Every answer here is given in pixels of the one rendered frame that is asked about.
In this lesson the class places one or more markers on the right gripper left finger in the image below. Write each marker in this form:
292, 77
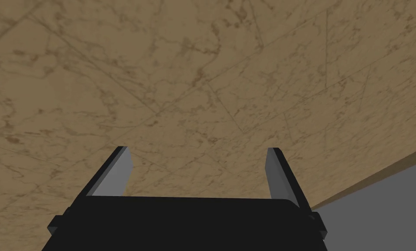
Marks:
114, 175

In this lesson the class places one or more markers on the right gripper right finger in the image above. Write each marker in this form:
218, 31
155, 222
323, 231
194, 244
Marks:
280, 177

